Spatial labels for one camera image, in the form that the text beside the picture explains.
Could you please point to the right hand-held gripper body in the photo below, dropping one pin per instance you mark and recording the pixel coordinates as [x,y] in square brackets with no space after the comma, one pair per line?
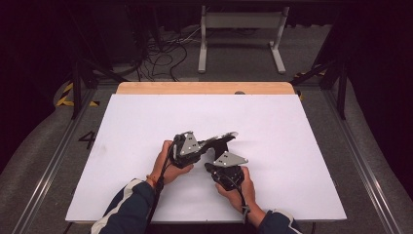
[230,159]

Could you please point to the white board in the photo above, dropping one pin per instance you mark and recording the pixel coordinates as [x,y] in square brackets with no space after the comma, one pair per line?
[201,113]

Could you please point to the metal floor rail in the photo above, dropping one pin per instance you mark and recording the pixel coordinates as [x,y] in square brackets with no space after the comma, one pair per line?
[52,162]
[360,162]

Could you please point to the wooden table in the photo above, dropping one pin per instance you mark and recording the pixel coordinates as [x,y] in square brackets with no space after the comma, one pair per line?
[204,87]

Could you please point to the black metal stand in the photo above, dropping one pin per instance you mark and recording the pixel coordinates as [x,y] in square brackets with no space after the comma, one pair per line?
[76,91]
[341,87]

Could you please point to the person's right hand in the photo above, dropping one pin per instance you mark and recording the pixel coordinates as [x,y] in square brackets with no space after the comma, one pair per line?
[245,195]

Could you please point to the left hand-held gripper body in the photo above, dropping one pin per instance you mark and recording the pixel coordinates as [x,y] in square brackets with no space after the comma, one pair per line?
[190,146]

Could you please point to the white metal stand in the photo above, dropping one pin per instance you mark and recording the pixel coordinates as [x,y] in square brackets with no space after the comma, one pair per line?
[242,20]

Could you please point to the person's left hand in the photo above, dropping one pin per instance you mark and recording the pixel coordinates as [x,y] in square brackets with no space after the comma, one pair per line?
[164,169]

